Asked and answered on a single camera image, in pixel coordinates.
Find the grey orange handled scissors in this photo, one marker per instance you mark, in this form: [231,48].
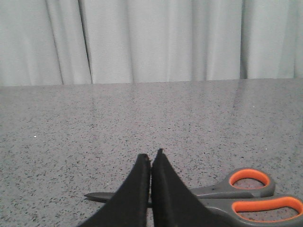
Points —
[245,190]

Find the white pleated curtain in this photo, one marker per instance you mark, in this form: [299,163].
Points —
[52,42]

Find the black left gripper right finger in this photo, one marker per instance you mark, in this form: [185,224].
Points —
[173,204]

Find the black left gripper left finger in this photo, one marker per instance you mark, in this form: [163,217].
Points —
[127,207]

